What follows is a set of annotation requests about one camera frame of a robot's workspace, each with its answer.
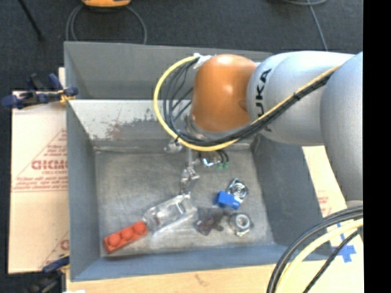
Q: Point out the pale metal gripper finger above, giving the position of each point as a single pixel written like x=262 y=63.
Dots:
x=189 y=174
x=182 y=204

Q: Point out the clear plastic bottle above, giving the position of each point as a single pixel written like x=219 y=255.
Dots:
x=165 y=217

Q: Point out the dark brown sunglasses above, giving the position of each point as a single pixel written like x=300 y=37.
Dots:
x=209 y=221

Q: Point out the blue block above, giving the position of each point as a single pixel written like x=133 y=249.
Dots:
x=226 y=199

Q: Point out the clear square glass dish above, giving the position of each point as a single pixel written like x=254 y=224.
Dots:
x=239 y=188

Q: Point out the grey metal bin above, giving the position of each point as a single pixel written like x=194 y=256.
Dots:
x=128 y=175

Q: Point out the clear round glass holder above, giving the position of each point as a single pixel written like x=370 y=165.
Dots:
x=242 y=223

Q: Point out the red-orange studded flat block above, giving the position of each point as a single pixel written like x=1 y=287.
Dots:
x=123 y=237

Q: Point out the brown cardboard board, red print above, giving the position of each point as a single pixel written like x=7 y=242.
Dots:
x=36 y=212

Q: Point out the black cylinder on white bracket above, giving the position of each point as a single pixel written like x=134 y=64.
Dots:
x=207 y=162

